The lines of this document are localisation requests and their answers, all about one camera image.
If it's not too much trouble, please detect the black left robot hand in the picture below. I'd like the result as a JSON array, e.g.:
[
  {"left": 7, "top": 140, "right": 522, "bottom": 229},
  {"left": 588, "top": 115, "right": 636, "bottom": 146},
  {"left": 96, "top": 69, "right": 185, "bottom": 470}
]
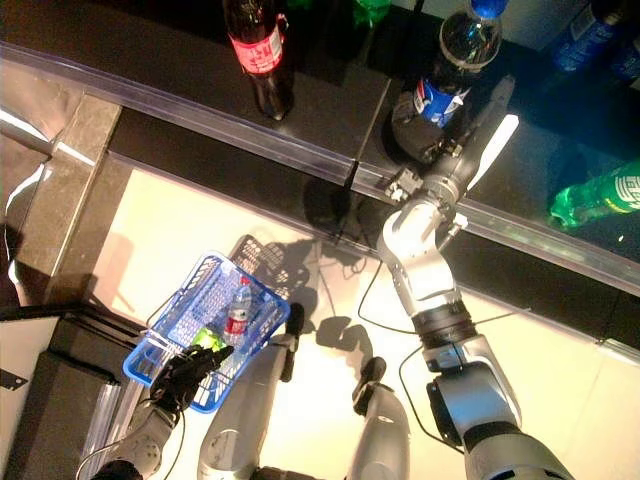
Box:
[{"left": 148, "top": 344, "right": 236, "bottom": 415}]

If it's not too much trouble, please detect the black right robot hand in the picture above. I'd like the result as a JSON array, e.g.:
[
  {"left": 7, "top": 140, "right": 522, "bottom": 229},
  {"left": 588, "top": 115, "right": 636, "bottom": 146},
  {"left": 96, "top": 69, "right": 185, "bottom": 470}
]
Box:
[{"left": 391, "top": 77, "right": 520, "bottom": 195}]

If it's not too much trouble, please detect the water bottle red label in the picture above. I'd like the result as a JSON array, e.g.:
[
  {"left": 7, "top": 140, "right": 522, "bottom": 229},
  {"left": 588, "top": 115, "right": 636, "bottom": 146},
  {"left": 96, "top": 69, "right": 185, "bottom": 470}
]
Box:
[{"left": 221, "top": 283, "right": 255, "bottom": 350}]

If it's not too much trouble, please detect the blue plastic shopping basket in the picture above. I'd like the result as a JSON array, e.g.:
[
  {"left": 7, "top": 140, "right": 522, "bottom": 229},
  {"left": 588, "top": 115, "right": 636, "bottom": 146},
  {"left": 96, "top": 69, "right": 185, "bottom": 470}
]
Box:
[{"left": 122, "top": 249, "right": 292, "bottom": 415}]

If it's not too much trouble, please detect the silver left robot leg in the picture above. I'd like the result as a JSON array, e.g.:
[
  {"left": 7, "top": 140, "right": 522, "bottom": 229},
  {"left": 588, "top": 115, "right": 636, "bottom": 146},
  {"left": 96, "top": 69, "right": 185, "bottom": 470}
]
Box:
[{"left": 196, "top": 302, "right": 307, "bottom": 480}]

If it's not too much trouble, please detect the dark display stand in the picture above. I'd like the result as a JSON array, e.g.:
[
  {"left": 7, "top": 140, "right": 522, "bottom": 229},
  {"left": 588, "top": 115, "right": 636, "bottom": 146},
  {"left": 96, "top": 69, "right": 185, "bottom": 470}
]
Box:
[{"left": 0, "top": 299, "right": 151, "bottom": 480}]

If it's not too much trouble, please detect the Coca-Cola bottle red label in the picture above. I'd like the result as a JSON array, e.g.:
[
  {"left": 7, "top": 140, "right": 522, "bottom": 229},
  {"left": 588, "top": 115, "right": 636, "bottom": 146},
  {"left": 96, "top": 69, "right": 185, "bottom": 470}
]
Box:
[{"left": 221, "top": 0, "right": 297, "bottom": 122}]

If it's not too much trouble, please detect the black metal shelf board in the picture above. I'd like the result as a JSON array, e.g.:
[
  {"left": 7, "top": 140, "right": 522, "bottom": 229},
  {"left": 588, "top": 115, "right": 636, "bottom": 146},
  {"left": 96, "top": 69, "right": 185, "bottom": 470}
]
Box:
[
  {"left": 0, "top": 0, "right": 640, "bottom": 281},
  {"left": 104, "top": 107, "right": 640, "bottom": 354}
]

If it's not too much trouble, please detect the grey stone plinth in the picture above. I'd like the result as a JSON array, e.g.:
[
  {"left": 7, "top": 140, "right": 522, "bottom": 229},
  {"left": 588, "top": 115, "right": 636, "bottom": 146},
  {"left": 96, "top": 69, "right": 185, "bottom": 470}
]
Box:
[{"left": 14, "top": 94, "right": 124, "bottom": 301}]

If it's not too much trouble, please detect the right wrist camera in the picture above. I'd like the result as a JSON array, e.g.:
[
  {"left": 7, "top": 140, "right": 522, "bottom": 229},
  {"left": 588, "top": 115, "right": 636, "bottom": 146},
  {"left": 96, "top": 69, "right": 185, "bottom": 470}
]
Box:
[{"left": 383, "top": 168, "right": 422, "bottom": 202}]

